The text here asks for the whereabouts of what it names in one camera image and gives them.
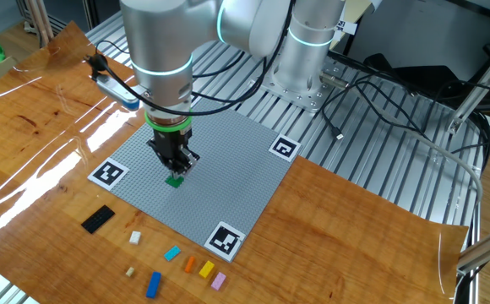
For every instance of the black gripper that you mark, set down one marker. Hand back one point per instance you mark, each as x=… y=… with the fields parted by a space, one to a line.
x=171 y=143

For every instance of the green square Lego plate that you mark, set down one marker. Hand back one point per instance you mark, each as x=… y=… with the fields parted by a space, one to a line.
x=173 y=182

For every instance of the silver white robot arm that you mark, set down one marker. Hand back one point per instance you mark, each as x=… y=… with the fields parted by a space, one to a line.
x=160 y=34

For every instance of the grey Lego baseplate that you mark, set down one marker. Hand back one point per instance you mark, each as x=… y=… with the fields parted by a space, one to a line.
x=228 y=177

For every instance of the white Lego brick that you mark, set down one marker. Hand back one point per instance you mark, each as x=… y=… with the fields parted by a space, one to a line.
x=135 y=237

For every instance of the cyan Lego brick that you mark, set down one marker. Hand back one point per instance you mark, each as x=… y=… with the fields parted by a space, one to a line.
x=172 y=253

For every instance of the black Lego plate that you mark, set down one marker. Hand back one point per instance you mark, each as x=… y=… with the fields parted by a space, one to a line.
x=97 y=219

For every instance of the orange Lego brick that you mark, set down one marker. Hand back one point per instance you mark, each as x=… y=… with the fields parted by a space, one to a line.
x=190 y=264

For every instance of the yellow Lego brick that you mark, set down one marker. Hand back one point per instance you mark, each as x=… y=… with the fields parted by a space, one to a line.
x=206 y=269

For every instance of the tiny beige Lego brick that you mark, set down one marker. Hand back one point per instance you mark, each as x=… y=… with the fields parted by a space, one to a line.
x=130 y=272

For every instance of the long blue Lego brick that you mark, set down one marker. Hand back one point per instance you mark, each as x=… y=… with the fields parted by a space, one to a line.
x=153 y=285

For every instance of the pink Lego brick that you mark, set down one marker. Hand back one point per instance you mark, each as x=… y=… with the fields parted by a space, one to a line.
x=218 y=281

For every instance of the black white marker tag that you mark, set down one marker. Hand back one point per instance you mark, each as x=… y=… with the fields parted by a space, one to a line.
x=108 y=173
x=224 y=241
x=285 y=148

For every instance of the wood grain table mat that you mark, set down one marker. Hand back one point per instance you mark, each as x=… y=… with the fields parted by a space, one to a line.
x=333 y=219

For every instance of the white label tag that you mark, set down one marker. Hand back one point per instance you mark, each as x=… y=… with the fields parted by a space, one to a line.
x=348 y=26

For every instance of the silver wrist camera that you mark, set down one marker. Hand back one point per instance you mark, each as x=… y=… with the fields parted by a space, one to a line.
x=116 y=92

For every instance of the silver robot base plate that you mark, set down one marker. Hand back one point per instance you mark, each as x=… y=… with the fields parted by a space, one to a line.
x=308 y=99

